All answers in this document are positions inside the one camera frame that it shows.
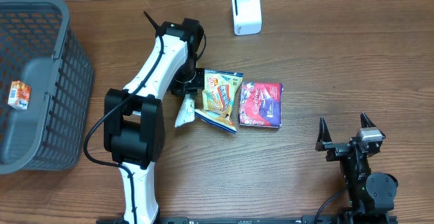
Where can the grey plastic basket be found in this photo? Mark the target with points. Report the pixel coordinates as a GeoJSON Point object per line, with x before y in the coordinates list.
{"type": "Point", "coordinates": [39, 48]}

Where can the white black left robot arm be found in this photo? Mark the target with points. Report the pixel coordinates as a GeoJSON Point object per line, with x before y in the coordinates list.
{"type": "Point", "coordinates": [134, 131]}

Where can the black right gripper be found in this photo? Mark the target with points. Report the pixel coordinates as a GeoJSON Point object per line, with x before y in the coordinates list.
{"type": "Point", "coordinates": [336, 149]}

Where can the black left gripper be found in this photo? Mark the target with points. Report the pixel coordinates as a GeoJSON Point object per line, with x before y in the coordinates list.
{"type": "Point", "coordinates": [200, 83]}

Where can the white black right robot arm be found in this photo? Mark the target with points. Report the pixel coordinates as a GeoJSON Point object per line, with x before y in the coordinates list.
{"type": "Point", "coordinates": [371, 194]}

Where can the white barcode scanner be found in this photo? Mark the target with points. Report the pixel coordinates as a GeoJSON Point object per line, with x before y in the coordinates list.
{"type": "Point", "coordinates": [247, 17]}

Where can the white small packet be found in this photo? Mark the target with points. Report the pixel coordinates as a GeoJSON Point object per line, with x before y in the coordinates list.
{"type": "Point", "coordinates": [186, 113]}

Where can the yellow wet wipes packet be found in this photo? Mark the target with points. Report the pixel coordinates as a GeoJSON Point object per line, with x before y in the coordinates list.
{"type": "Point", "coordinates": [218, 96]}

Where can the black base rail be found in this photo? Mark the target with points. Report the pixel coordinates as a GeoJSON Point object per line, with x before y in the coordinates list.
{"type": "Point", "coordinates": [307, 219]}

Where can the red Carefree liner pack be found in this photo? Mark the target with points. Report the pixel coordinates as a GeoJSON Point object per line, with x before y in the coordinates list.
{"type": "Point", "coordinates": [260, 104]}

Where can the orange small carton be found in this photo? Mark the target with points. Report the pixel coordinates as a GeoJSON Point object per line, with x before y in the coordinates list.
{"type": "Point", "coordinates": [19, 95]}

